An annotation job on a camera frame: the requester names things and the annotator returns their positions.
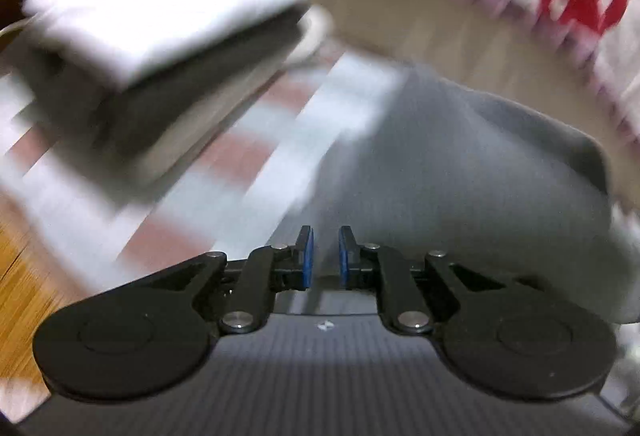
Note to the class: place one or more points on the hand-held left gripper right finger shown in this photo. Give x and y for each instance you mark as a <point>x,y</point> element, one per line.
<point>344,261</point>

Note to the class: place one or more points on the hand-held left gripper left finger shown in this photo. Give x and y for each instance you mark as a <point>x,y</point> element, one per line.
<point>306,261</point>

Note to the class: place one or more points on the grey sweatshirt with black print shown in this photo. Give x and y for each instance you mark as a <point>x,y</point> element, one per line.
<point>450,176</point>

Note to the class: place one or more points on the printed blanket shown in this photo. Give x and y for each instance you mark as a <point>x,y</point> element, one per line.
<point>280,116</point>

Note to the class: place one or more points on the stack of folded towels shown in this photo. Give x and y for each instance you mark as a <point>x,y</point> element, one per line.
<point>165,106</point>

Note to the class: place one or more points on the white plush toy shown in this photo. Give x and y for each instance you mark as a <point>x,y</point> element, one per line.
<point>315,33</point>

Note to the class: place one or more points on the white folded garment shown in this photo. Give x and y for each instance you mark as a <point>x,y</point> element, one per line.
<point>165,6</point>

